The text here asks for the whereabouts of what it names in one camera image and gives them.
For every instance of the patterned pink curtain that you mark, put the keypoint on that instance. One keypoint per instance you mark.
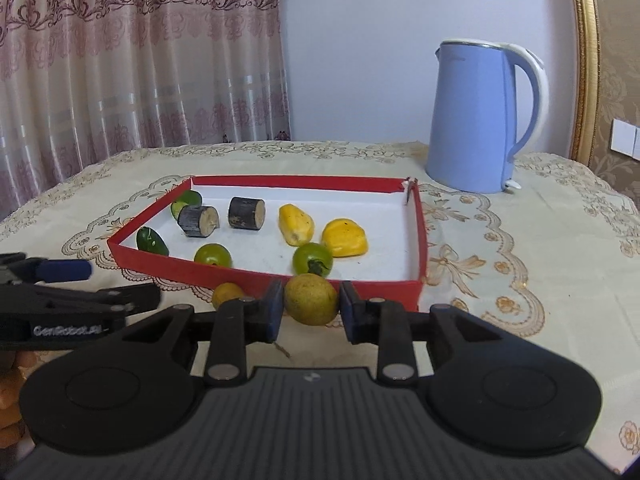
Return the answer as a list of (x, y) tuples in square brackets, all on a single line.
[(140, 70)]

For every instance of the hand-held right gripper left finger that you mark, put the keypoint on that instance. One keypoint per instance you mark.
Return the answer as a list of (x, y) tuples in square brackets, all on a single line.
[(275, 310)]

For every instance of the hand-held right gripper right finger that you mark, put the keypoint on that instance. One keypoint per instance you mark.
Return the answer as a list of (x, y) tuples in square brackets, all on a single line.
[(349, 312)]

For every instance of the small orange round fruit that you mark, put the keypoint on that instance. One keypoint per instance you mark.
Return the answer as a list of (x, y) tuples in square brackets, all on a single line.
[(227, 294)]

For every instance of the long yellow fruit piece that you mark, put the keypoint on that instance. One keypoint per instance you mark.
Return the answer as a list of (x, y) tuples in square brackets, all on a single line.
[(296, 224)]

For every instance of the gold picture frame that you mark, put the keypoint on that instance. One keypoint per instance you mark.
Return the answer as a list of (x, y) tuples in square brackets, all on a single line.
[(586, 60)]

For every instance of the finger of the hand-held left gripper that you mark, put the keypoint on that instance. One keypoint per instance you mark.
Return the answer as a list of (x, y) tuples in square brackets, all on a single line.
[(65, 270), (100, 296)]

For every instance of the rounded yellow fruit piece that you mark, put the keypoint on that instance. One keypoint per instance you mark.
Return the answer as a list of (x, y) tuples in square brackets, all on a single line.
[(345, 237)]

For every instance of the green tomato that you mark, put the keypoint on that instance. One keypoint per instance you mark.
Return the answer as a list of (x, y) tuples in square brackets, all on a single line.
[(307, 256), (212, 255)]

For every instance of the white wall switch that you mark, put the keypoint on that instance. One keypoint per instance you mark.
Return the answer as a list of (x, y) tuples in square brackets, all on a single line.
[(625, 137)]

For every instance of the green cucumber piece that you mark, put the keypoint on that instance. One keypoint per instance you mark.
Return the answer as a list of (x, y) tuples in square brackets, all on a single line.
[(192, 197), (152, 241)]

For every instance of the red shallow box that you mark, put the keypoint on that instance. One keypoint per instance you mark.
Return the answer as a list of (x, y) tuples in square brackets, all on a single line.
[(165, 267)]

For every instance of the yellow round fruit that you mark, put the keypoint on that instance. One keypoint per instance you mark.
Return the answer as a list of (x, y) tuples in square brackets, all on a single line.
[(310, 300)]

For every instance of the blue electric kettle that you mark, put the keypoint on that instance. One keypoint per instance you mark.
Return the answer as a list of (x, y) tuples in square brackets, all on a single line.
[(470, 120)]

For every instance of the dark sugar cane piece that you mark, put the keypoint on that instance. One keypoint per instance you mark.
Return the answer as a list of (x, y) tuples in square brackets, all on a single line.
[(245, 214), (197, 221)]

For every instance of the person's left hand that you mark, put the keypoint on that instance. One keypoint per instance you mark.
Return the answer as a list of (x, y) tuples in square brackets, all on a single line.
[(7, 390)]

